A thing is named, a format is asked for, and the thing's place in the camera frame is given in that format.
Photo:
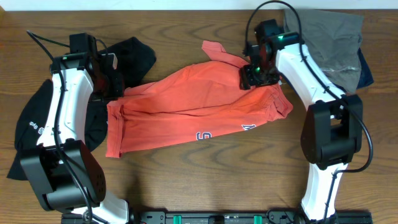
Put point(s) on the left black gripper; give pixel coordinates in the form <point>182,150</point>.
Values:
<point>106,95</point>

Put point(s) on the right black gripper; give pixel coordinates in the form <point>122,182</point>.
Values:
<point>247,78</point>

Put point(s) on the red orange printed t-shirt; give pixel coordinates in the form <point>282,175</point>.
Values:
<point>197,102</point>

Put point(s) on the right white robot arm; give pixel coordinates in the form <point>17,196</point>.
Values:
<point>333,127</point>

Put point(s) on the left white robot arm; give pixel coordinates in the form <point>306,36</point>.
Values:
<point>61,170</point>

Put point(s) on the grey folded t-shirt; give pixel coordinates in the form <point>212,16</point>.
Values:
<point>333,40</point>

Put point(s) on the navy blue folded garment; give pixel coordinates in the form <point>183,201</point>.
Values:
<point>366,77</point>

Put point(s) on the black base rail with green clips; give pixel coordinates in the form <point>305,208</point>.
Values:
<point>270,217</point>

